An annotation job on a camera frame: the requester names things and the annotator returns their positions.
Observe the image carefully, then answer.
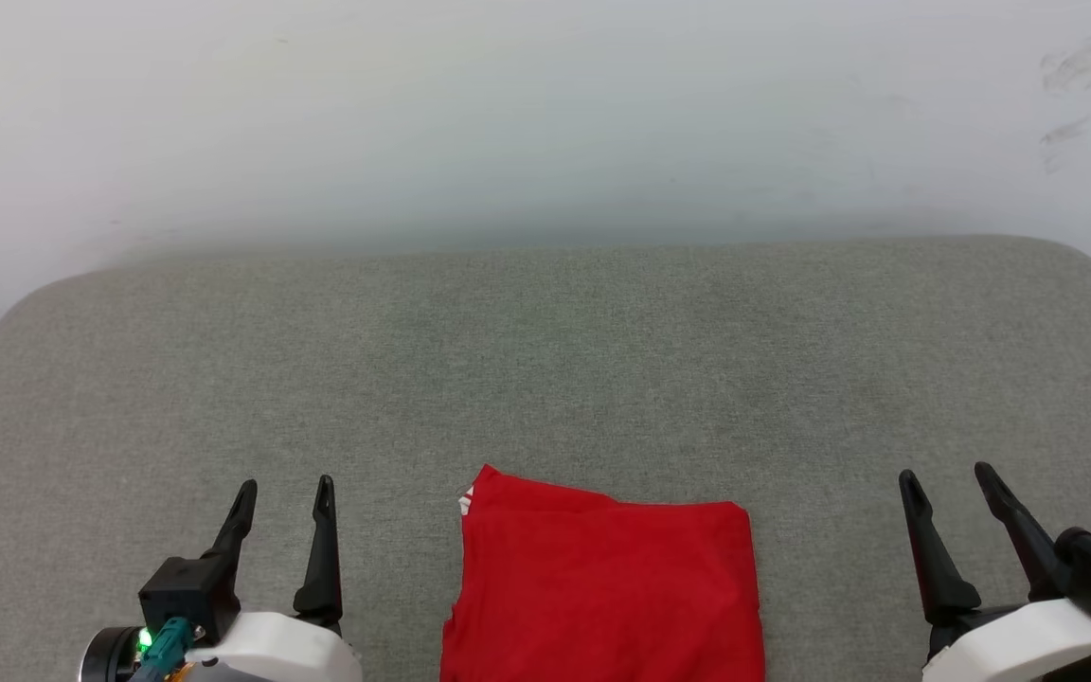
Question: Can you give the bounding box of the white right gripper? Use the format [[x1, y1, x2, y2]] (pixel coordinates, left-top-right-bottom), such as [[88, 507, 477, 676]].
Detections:
[[898, 461, 1091, 682]]

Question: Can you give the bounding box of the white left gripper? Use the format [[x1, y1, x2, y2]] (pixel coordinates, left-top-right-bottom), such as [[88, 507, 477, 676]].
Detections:
[[184, 475, 364, 682]]

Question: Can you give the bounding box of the red Bulls basketball jersey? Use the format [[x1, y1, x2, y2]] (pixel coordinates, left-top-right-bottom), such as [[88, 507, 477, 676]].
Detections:
[[438, 463, 767, 682]]

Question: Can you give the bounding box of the grey fabric sofa cushion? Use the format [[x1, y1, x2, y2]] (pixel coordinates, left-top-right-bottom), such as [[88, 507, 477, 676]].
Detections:
[[0, 235, 1091, 682]]

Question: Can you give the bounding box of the teal left cable connector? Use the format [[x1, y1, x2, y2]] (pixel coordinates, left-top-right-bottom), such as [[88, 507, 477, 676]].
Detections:
[[127, 618, 196, 682]]

